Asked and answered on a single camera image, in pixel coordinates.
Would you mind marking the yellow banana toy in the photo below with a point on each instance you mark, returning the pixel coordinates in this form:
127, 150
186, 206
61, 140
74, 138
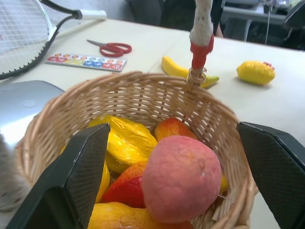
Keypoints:
176, 69

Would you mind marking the yellow lemon toy fruit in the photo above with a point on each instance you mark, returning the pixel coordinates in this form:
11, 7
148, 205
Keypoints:
256, 72

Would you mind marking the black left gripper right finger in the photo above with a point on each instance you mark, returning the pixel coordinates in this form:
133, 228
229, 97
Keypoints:
276, 171

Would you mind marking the red-orange mango toy fruit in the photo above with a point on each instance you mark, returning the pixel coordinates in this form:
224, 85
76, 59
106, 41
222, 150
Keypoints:
126, 188

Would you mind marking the black chair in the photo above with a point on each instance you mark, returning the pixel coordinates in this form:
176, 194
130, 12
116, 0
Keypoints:
294, 21

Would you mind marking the yellow-orange toy fruit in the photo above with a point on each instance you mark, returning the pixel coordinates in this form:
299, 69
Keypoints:
124, 217

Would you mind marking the pink peach toy fruit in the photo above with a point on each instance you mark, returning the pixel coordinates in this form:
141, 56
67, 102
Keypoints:
181, 179

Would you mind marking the orange-red toy fruit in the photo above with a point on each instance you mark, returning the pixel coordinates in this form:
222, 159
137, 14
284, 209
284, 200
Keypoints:
174, 130

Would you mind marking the grey flat lid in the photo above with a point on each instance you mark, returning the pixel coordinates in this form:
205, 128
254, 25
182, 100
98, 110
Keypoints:
21, 107

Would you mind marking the yellow starfruit toy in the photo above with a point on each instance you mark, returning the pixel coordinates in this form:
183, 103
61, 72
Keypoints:
128, 148

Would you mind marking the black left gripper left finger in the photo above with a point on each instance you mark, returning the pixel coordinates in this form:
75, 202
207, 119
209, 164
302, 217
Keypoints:
59, 181

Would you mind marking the black white tennis racket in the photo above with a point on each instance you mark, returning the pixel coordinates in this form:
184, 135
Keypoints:
23, 31

